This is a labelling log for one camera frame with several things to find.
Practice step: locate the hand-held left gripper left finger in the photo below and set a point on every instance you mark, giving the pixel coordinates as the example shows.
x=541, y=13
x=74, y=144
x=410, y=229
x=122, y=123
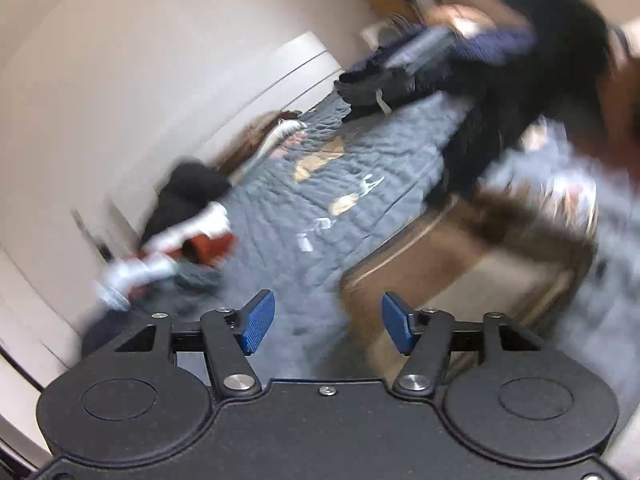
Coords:
x=257, y=322

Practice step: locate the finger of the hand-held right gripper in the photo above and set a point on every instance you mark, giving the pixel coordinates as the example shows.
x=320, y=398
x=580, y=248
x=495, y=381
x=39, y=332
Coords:
x=465, y=160

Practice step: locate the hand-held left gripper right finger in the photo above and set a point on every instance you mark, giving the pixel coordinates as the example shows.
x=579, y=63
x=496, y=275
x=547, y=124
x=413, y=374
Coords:
x=398, y=322

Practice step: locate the brown plaid fringed scarf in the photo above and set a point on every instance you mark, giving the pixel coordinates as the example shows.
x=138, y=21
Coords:
x=450, y=260

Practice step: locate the person's right hand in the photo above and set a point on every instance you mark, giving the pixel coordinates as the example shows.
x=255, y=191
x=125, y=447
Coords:
x=622, y=115

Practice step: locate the large navy patterned blanket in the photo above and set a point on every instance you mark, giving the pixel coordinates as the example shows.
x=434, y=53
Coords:
x=500, y=42

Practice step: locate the bed with grey quilt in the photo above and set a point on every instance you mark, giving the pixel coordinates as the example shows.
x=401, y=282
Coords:
x=400, y=160

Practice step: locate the grey hooded garment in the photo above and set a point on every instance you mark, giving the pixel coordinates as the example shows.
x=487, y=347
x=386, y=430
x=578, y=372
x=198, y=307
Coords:
x=200, y=280

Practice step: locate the rust red garment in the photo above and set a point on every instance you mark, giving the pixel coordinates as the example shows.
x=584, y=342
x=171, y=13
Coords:
x=210, y=247

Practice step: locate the woven pet bed white cushion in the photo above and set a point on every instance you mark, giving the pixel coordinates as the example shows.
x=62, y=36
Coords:
x=465, y=15

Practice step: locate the white garment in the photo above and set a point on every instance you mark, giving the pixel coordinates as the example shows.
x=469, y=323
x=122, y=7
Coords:
x=210, y=220

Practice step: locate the light blue shirt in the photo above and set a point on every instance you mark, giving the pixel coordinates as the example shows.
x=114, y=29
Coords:
x=135, y=272

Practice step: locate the folded navy garment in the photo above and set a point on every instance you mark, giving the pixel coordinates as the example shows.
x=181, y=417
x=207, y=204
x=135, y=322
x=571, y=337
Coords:
x=370, y=62

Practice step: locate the black puffy jacket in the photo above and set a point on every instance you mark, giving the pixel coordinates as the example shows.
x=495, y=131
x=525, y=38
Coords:
x=185, y=195

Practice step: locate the crumpled navy dotted garment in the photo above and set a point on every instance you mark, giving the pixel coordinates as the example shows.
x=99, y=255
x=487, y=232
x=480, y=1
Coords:
x=100, y=330

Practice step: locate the black hairbrush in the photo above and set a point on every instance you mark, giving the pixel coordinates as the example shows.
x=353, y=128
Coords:
x=105, y=251

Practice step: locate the white bed headboard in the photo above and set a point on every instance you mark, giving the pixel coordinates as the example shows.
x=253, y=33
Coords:
x=280, y=75

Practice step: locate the white wardrobe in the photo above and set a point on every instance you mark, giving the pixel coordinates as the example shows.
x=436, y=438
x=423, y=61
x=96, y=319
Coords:
x=30, y=310

